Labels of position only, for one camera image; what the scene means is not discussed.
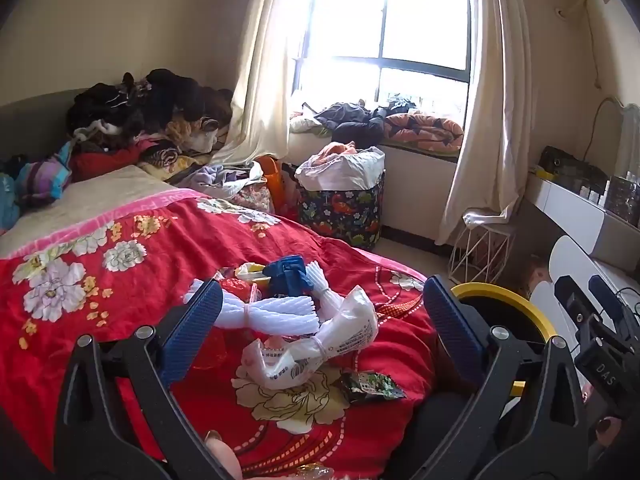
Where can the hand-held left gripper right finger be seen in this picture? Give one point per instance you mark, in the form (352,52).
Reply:
(450,325)

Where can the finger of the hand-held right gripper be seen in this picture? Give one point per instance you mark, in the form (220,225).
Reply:
(605,297)
(570,297)

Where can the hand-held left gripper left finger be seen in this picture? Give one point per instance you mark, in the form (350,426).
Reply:
(192,332)

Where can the black bin with yellow rim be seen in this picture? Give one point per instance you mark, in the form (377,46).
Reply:
(500,291)

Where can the red snack packet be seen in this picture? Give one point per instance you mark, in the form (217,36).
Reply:
(235,287)

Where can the yellow white snack packet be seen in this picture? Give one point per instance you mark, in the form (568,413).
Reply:
(250,270)

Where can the large white foam net bundle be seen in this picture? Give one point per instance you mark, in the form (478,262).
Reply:
(280,312)

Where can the green snack wrapper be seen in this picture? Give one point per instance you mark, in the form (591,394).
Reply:
(372,385)

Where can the white printed plastic bag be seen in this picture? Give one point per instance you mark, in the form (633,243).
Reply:
(345,320)

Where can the blue plastic wrapper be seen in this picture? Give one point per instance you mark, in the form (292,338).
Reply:
(287,275)

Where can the person's right hand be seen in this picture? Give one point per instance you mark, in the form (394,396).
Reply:
(606,431)

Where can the person's left hand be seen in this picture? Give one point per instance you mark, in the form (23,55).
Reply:
(225,460)

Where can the printed cardboard box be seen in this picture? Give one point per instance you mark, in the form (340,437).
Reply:
(537,277)

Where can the white vanity desk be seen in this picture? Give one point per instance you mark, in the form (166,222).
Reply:
(575,215)

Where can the red floral blanket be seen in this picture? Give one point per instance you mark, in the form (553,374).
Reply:
(150,260)

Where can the clear cosmetics organizer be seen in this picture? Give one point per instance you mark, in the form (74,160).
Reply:
(622,192)

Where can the camouflage bag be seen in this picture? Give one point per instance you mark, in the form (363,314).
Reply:
(565,167)

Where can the floral fabric bag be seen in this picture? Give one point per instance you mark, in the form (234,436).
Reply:
(255,197)

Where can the dinosaur print laundry basket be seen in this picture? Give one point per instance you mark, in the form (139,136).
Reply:
(340,215)

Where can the white lavender clothes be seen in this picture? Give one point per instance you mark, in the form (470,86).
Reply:
(220,177)

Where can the beige bed sheet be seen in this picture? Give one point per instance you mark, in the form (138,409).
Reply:
(90,200)

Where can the arched vanity mirror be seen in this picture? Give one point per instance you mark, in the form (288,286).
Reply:
(627,130)

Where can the orange bag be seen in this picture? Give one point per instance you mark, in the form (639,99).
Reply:
(272,175)

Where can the brown floral blanket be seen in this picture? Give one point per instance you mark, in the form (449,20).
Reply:
(165,156)

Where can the white laundry bundle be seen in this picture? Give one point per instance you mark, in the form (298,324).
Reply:
(350,165)

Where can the red folded cloth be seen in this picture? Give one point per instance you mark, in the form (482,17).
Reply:
(100,162)

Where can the orange patterned quilt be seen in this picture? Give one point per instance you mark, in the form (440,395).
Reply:
(425,132)

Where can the cream curtain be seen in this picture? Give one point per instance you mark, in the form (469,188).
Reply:
(495,110)
(265,60)

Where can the striped purple cloth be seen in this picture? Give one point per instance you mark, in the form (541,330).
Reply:
(45,175)

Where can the dark jacket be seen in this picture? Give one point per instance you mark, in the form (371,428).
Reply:
(350,120)

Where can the white green pillow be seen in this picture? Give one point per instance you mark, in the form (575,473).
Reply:
(307,125)

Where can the pile of dark clothes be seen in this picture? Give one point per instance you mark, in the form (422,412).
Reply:
(165,90)

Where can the grey bed headboard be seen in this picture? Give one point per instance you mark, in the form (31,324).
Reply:
(35,120)

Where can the window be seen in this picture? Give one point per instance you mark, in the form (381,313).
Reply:
(425,20)

